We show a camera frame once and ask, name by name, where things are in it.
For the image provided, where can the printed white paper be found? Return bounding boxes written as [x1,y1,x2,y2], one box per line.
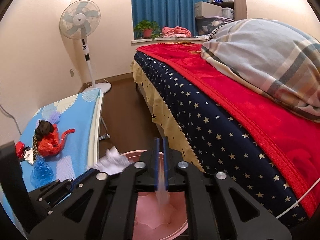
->
[88,146,132,176]

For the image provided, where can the pink round trash bin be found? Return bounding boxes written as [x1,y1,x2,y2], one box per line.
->
[120,149,189,240]

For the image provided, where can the blue crumpled plastic bag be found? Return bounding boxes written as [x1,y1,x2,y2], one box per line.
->
[30,155,54,188]

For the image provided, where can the white crumpled tissue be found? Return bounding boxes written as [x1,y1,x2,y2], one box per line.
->
[23,148,34,166]

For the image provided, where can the navy star bedsheet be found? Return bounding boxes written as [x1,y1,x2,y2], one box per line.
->
[132,51,309,225]

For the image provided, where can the orange-red plastic bag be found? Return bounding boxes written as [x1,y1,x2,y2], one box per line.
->
[37,124,75,158]

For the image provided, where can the black floral cloth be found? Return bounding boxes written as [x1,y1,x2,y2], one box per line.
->
[32,135,39,162]

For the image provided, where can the red plastic bag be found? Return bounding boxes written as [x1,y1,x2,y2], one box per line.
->
[15,141,25,160]

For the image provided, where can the black sock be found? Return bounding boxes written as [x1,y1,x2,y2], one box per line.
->
[35,120,54,137]

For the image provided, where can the blue patterned mat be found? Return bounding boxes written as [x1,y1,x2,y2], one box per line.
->
[0,87,104,230]

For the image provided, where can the purple foam fruit net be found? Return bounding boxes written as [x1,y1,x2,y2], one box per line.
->
[48,112,61,125]

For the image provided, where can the red blanket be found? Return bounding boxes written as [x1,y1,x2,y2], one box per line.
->
[136,43,319,219]

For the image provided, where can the potted green plant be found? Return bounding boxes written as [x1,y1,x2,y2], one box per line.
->
[133,20,161,40]

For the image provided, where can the pink folded clothes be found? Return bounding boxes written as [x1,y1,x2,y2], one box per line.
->
[162,26,192,38]

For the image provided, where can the striped plaid pillow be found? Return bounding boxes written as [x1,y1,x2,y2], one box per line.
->
[201,18,319,122]

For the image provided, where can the clear plastic storage box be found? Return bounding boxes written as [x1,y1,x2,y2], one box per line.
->
[196,16,234,35]

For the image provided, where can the white standing fan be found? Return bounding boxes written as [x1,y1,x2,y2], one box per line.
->
[59,0,112,94]

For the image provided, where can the blue curtain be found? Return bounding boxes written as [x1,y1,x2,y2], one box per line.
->
[131,0,206,35]

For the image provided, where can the cardboard box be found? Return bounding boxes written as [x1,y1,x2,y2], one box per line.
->
[194,2,222,18]

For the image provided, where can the white cable on bed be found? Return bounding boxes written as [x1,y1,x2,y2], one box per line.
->
[274,177,320,220]

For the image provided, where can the grey wall cable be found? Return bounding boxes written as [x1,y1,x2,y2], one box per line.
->
[0,103,23,137]

